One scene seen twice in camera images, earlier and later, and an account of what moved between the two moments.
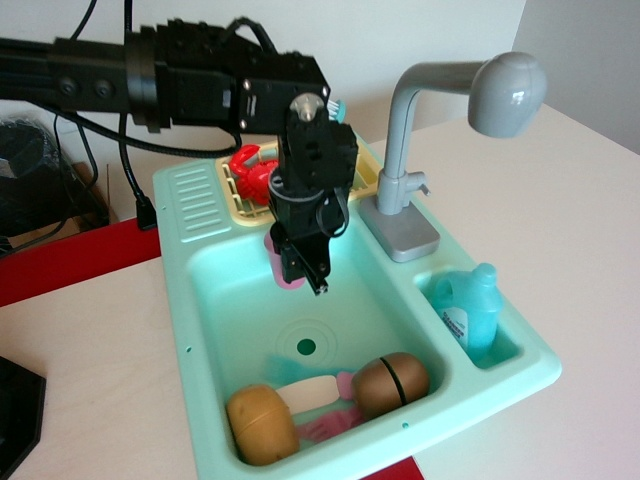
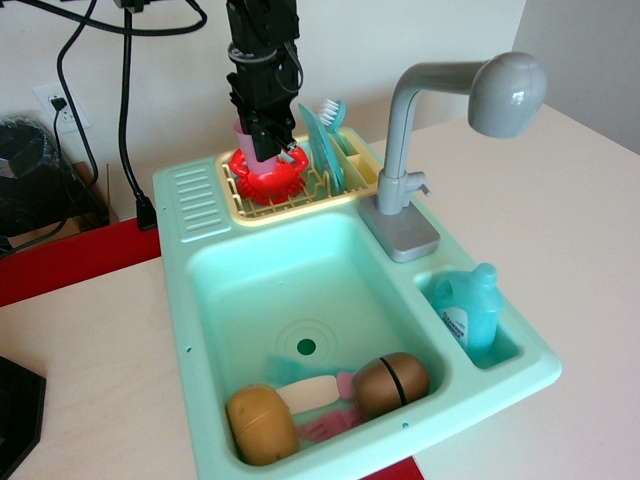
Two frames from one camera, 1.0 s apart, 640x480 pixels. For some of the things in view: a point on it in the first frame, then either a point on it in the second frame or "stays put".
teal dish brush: x=336 y=110 stays put
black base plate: x=22 y=404 stays put
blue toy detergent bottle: x=472 y=304 stays put
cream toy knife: x=310 y=394 stays put
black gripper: x=306 y=211 to x=264 y=86
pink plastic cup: x=277 y=266 to x=255 y=166
